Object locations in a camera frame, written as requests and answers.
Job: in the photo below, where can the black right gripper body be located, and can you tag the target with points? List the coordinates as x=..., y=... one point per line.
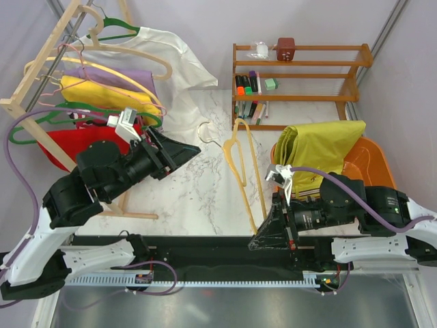
x=300, y=215

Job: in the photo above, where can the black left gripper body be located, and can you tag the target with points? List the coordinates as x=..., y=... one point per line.
x=144, y=161

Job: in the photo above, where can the yellow velvet hanger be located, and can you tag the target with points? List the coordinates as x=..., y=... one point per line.
x=232, y=151

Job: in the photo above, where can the yellow-green trousers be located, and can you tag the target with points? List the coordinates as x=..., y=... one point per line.
x=322, y=146

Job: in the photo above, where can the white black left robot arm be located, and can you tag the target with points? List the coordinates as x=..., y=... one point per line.
x=38, y=267

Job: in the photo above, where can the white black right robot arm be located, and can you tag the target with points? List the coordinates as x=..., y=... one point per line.
x=347, y=222

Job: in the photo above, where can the beige wooden hanger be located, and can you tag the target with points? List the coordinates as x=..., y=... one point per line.
x=97, y=46

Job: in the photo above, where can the green velvet hanger top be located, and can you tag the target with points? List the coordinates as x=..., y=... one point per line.
x=116, y=22

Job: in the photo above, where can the cream plastic hanger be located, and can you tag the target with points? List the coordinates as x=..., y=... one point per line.
x=100, y=67

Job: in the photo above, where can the pink patterned garment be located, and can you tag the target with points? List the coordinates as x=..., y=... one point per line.
x=82, y=121

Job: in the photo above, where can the red garment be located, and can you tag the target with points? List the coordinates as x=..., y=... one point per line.
x=75, y=141

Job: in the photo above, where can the orange plastic basket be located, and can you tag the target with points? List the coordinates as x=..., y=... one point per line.
x=366, y=162

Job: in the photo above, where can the white t-shirt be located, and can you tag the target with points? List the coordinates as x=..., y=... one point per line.
x=188, y=72

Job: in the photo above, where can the markers on lower shelf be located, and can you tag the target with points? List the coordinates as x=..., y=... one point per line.
x=254, y=112

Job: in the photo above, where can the orange highlighter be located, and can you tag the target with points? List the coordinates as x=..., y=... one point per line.
x=239, y=85

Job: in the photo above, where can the green highlighter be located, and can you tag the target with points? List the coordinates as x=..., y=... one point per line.
x=247, y=85

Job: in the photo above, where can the yellow garment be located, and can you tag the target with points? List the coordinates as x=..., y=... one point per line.
x=83, y=91

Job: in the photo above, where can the pink white pen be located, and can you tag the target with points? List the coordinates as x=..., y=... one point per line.
x=259, y=86

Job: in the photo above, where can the wooden desk shelf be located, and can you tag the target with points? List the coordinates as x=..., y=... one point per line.
x=317, y=74

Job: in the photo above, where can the purple cap marker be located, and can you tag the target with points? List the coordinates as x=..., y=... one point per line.
x=253, y=81

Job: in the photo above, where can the green eraser block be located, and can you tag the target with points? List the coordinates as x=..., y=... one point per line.
x=271, y=84

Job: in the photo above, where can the small white plastic item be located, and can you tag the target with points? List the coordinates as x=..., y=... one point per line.
x=259, y=51

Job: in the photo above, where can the brown cube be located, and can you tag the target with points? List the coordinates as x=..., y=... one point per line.
x=285, y=49

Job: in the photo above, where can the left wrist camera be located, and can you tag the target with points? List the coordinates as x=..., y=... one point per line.
x=124, y=125

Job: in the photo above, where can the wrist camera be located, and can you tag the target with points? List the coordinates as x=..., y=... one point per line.
x=124, y=125
x=282, y=176

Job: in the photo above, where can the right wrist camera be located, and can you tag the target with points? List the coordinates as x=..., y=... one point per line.
x=282, y=176

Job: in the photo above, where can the cable tray rail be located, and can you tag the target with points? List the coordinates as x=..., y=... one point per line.
x=132, y=280

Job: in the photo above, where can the pink wire hanger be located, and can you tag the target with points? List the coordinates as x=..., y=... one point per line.
x=100, y=77

